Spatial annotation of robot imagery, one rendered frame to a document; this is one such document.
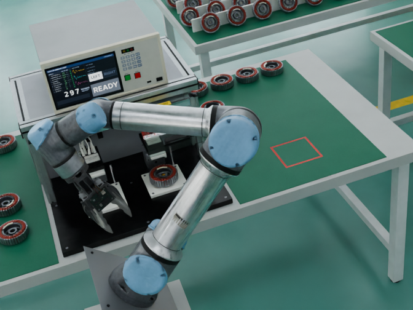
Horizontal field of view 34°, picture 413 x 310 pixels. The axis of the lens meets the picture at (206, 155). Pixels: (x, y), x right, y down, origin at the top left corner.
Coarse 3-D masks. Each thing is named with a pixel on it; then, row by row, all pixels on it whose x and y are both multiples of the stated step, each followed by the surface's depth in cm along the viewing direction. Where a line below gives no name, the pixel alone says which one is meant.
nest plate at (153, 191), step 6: (144, 174) 264; (168, 174) 262; (180, 174) 261; (144, 180) 261; (180, 180) 258; (150, 186) 257; (168, 186) 256; (174, 186) 255; (180, 186) 255; (150, 192) 254; (156, 192) 254; (162, 192) 254; (168, 192) 254
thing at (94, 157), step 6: (90, 150) 262; (96, 150) 262; (84, 156) 255; (90, 156) 254; (96, 156) 254; (90, 162) 251; (96, 162) 251; (102, 162) 252; (90, 168) 252; (96, 168) 252; (102, 168) 253; (90, 174) 252; (96, 174) 251; (102, 174) 252
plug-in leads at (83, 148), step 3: (81, 141) 257; (90, 141) 256; (81, 144) 260; (87, 144) 255; (90, 144) 258; (81, 147) 261; (84, 147) 258; (90, 147) 259; (93, 147) 257; (81, 150) 255; (84, 150) 259; (93, 150) 257; (84, 153) 260; (87, 153) 260; (90, 153) 257
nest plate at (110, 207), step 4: (112, 184) 262; (116, 184) 261; (120, 188) 259; (120, 192) 257; (124, 196) 254; (108, 204) 252; (112, 204) 251; (104, 208) 250; (108, 208) 250; (112, 208) 250; (116, 208) 250; (104, 212) 249
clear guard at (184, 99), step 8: (176, 96) 254; (184, 96) 254; (192, 96) 253; (176, 104) 249; (184, 104) 249; (192, 104) 248; (144, 136) 235; (152, 136) 235; (160, 136) 235; (168, 136) 236; (152, 144) 234; (160, 144) 235; (168, 144) 235; (176, 144) 236; (184, 144) 236; (192, 144) 236; (152, 152) 234; (160, 152) 234
